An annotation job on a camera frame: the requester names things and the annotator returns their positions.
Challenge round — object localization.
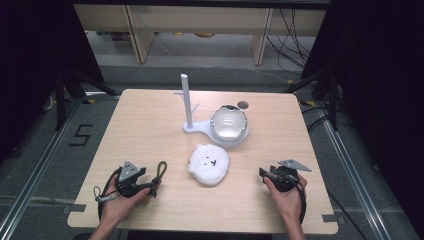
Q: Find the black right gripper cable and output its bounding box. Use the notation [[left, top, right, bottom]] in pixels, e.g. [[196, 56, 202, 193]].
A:
[[289, 173, 308, 225]]

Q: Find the black floor cable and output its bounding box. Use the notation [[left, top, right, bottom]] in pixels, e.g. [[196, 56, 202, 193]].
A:
[[325, 188, 362, 240]]

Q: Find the person's right hand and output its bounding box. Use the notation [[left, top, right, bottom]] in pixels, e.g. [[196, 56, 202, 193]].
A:
[[263, 173, 308, 226]]

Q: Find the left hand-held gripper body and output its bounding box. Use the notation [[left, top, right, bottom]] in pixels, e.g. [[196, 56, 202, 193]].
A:
[[115, 160, 158, 199]]

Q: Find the white stand with pole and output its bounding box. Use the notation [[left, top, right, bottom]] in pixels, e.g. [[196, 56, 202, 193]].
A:
[[173, 73, 250, 150]]

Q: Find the person's left hand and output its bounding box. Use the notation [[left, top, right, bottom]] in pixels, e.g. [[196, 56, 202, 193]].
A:
[[99, 173, 152, 228]]

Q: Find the light wooden shelf unit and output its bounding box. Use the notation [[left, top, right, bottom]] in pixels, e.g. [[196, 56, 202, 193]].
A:
[[73, 3, 328, 66]]

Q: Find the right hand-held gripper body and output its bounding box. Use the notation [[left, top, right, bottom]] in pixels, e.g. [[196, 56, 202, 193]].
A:
[[268, 158, 313, 193]]

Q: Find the grey tape piece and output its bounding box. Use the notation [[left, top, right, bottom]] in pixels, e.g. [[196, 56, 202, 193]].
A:
[[61, 203, 87, 215], [321, 213, 340, 224]]

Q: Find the white plush toy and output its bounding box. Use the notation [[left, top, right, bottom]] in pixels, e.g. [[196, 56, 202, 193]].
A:
[[187, 143, 230, 187]]

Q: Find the white floor cable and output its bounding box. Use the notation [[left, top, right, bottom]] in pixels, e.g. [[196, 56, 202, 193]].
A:
[[229, 65, 292, 85]]

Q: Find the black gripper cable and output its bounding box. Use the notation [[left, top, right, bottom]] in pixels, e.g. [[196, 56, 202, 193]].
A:
[[289, 173, 308, 225], [93, 166, 123, 222]]

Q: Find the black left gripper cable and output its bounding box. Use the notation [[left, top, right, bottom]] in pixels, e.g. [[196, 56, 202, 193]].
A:
[[93, 166, 123, 222]]

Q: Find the aluminium floor rail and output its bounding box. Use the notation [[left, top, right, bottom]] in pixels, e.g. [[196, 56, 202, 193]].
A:
[[320, 109, 395, 240], [0, 95, 84, 240]]

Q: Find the black curtain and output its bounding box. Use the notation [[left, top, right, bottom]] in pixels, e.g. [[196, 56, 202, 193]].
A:
[[0, 0, 105, 164], [301, 0, 424, 231]]

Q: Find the bundle of black cables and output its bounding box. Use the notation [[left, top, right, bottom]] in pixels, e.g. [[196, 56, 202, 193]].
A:
[[265, 8, 317, 76]]

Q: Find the black metal stand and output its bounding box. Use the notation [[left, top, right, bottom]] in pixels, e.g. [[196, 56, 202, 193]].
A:
[[54, 67, 120, 132], [282, 68, 344, 133]]

